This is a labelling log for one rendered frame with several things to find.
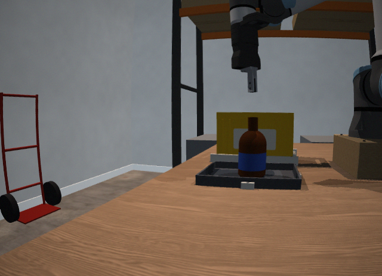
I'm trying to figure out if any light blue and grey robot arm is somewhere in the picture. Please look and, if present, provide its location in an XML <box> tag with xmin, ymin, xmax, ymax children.
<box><xmin>229</xmin><ymin>0</ymin><xmax>382</xmax><ymax>139</ymax></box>

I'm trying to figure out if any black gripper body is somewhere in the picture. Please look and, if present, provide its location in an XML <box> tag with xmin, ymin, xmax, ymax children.
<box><xmin>230</xmin><ymin>5</ymin><xmax>270</xmax><ymax>70</ymax></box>

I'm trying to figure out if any brown bottle with blue label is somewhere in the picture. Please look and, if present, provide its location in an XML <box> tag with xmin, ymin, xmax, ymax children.
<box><xmin>238</xmin><ymin>117</ymin><xmax>267</xmax><ymax>177</ymax></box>

